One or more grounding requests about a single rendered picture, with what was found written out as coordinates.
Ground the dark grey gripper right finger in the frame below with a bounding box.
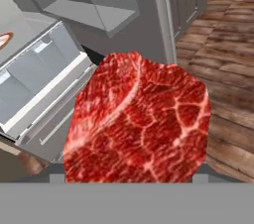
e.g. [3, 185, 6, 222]
[191, 163, 240, 184]

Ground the raw red steak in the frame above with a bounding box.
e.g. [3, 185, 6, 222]
[63, 51, 212, 184]

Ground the brown rimmed white plate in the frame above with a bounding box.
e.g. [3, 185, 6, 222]
[0, 31, 15, 51]

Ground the grey door shelf bin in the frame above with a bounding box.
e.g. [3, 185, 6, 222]
[24, 0, 141, 40]

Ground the grey fridge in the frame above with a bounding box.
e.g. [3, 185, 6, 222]
[0, 0, 100, 167]

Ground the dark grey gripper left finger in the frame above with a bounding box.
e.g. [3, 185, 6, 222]
[20, 163, 67, 184]

